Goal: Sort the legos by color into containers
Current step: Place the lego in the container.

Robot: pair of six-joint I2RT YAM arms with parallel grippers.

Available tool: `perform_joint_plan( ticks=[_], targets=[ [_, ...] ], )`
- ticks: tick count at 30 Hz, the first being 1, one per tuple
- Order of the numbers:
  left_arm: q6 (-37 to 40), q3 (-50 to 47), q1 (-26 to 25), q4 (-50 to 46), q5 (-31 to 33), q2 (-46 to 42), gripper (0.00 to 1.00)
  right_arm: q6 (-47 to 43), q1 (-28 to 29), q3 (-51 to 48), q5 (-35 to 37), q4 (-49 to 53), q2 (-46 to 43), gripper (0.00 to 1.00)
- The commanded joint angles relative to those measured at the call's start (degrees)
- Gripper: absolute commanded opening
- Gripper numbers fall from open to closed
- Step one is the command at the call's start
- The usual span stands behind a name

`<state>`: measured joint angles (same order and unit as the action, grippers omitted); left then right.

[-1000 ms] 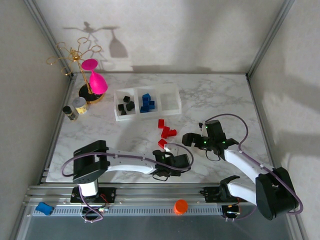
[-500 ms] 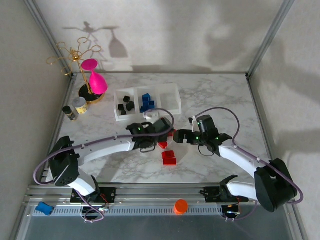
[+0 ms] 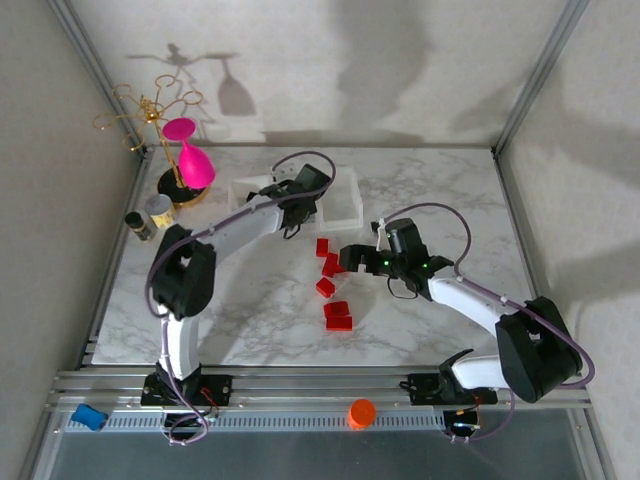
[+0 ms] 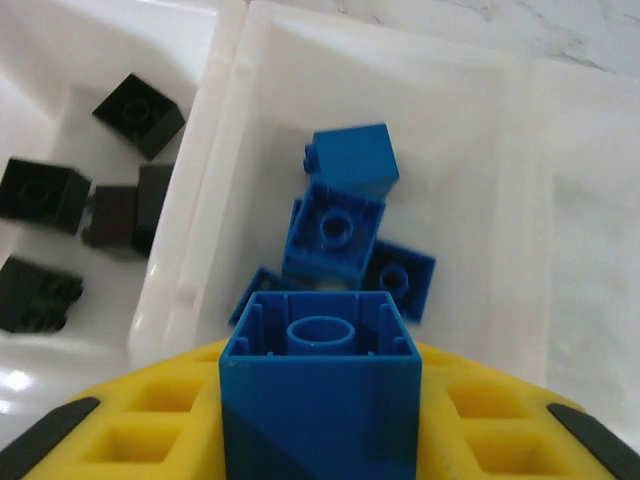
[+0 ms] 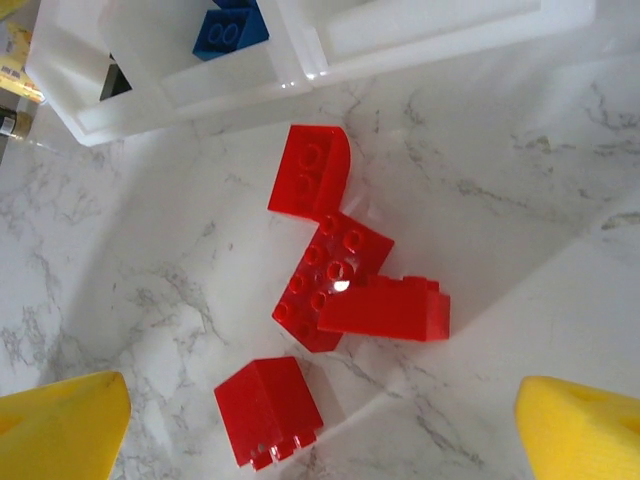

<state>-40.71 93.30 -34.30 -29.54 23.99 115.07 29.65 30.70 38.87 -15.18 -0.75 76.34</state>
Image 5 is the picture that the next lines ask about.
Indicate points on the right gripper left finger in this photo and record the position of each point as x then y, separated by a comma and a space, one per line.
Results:
60, 430

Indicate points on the blue lego brick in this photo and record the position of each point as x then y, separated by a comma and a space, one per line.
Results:
230, 32

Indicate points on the red lego brick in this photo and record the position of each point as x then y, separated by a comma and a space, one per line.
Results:
320, 270
390, 310
305, 175
270, 410

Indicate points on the clear plastic container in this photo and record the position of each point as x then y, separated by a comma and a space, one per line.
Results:
425, 35
225, 85
65, 75

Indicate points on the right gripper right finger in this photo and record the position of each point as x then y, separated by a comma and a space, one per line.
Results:
585, 440

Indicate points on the small dark jar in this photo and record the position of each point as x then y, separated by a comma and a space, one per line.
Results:
12, 125

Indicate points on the black lego brick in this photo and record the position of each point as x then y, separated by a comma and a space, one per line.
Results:
117, 85

